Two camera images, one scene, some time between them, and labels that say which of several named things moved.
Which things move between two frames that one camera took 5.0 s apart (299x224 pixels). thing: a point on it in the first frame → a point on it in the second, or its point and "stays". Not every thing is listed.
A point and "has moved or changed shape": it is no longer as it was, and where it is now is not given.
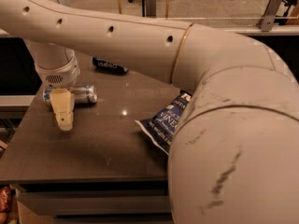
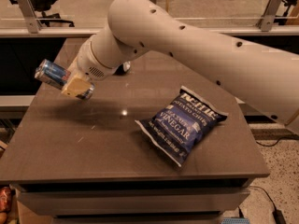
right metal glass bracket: [266, 21] stays
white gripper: [59, 76] → [85, 63]
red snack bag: [5, 199] stays
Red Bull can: [81, 94] has moved or changed shape
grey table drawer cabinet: [99, 200] stays
